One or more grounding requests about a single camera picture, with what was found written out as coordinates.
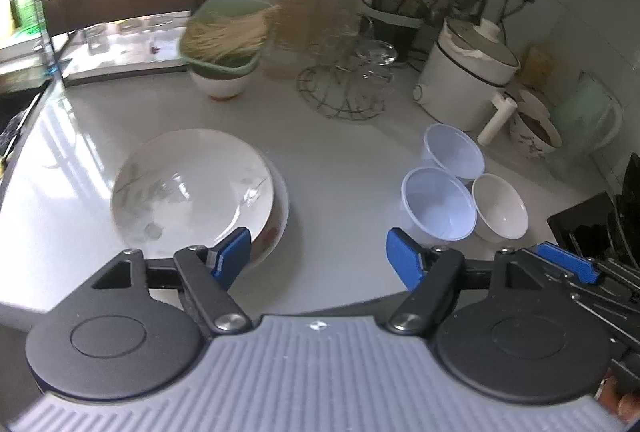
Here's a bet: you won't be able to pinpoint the clear jar with red lid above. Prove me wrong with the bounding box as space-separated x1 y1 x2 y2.
262 0 318 80

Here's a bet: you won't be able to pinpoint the green chopstick holder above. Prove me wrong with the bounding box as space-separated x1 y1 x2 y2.
361 5 426 66

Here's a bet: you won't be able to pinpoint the dried noodles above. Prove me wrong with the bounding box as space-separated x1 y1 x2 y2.
181 5 281 63

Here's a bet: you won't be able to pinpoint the large leaf print plate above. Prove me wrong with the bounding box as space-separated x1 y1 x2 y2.
111 128 276 258

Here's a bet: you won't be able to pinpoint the white bowl with orange foot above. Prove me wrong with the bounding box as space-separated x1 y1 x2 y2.
190 60 261 100

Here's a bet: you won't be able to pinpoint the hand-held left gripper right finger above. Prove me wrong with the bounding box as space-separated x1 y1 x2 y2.
386 227 545 335

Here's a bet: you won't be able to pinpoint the small white dish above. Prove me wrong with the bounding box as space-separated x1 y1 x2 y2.
517 87 551 118

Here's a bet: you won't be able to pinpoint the pale green kettle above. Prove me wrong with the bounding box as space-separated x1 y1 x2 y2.
550 70 625 183

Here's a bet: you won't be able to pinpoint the red flower print plate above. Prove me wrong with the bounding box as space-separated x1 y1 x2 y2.
240 172 291 270

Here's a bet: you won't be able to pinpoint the round wire rack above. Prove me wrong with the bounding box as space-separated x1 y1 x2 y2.
296 65 388 120

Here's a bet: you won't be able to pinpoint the white electric pot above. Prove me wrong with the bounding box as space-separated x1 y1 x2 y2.
412 16 521 145

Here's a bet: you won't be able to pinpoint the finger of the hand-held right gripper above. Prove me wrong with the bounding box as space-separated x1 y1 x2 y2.
522 242 640 303
562 279 640 355

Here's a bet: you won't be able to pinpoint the translucent plastic bowl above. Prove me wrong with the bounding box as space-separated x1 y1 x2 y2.
420 123 487 185
401 166 477 245

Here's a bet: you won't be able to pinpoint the black sink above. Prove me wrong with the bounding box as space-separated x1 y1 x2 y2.
0 82 46 153

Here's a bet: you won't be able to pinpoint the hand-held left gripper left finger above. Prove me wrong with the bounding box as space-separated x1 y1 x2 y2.
90 226 253 334

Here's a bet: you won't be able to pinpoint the green bottle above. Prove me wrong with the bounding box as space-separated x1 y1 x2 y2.
10 0 43 33

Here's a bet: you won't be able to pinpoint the steel tray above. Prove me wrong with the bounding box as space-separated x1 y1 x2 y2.
60 10 201 88

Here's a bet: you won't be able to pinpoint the plain white ceramic bowl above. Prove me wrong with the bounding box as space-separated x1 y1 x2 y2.
471 173 529 244

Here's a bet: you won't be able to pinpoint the green strainer basket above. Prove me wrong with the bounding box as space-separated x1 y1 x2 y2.
179 0 281 78

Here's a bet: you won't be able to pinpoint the person's right hand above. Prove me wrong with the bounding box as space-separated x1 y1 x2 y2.
597 362 640 423

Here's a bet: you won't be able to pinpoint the yellow packet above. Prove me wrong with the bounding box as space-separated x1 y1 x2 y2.
520 45 556 88

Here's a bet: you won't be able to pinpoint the black dish rack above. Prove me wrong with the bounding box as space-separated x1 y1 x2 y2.
547 152 640 263

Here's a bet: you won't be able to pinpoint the patterned bowl with brown contents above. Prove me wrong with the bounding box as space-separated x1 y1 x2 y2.
509 105 563 160

